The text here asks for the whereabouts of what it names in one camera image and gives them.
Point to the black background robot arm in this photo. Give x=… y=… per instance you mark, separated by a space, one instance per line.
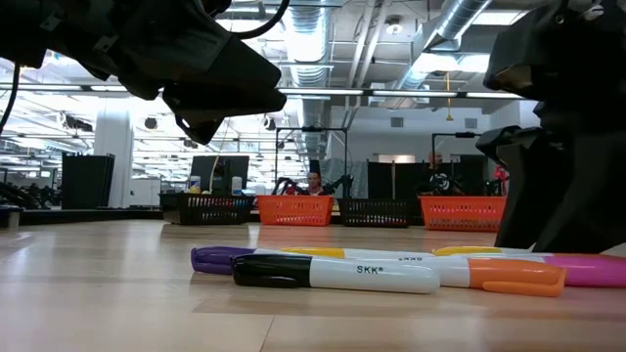
x=283 y=186

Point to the black partition screen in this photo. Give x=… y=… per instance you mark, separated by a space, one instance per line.
x=391 y=178

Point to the pink cap white marker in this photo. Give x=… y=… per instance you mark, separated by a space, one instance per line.
x=587 y=270

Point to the white pillar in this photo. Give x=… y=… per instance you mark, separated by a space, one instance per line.
x=115 y=132

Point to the black slotted plastic basket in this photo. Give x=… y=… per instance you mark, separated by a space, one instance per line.
x=210 y=210
x=374 y=212

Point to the red object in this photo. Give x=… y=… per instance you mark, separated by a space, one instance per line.
x=499 y=178

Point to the white bottle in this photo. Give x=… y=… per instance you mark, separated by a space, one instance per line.
x=236 y=186
x=194 y=186

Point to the black cap white marker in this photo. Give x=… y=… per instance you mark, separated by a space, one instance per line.
x=342 y=276

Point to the black metal table frame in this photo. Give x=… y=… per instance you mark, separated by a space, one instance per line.
x=98 y=216

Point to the purple cap white marker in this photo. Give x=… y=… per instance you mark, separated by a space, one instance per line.
x=215 y=259

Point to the orange slotted plastic basket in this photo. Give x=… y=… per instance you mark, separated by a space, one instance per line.
x=293 y=210
x=462 y=212

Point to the person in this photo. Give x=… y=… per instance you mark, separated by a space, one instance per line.
x=440 y=182
x=314 y=182

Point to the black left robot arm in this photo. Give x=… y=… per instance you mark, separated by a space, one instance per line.
x=29 y=29

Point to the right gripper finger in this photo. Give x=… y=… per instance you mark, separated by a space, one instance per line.
x=592 y=205
x=533 y=186

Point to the black cabinet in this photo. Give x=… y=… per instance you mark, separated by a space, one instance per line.
x=88 y=181

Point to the long ceiling light strip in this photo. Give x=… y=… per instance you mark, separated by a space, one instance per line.
x=474 y=95
x=318 y=91

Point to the black computer monitor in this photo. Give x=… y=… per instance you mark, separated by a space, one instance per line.
x=203 y=168

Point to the orange cap white marker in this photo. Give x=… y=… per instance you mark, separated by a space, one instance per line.
x=513 y=274

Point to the black station frame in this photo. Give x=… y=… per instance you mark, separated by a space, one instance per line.
x=464 y=134
x=313 y=129

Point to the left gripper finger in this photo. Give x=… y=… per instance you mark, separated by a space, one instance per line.
x=239 y=88
x=200 y=129

